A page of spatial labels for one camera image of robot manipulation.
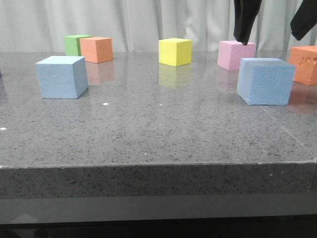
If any pink foam cube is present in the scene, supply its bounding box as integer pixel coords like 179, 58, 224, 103
217, 41, 256, 70

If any smooth orange foam cube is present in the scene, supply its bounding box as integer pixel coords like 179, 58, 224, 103
80, 37, 113, 63

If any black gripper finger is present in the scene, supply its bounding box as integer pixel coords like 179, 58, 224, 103
290, 0, 317, 41
233, 0, 262, 45

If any grey curtain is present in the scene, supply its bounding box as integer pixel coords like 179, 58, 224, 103
0, 0, 317, 53

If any textured light blue foam cube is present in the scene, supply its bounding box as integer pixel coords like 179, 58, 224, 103
237, 58, 295, 105

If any smooth light blue foam cube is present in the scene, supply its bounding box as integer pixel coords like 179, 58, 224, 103
35, 56, 88, 99

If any dented orange foam cube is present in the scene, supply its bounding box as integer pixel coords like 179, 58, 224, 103
288, 46, 317, 86

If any green foam cube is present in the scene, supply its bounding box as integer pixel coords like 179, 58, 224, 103
63, 35, 92, 56

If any yellow foam cube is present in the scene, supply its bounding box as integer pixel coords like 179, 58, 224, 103
159, 38, 192, 66

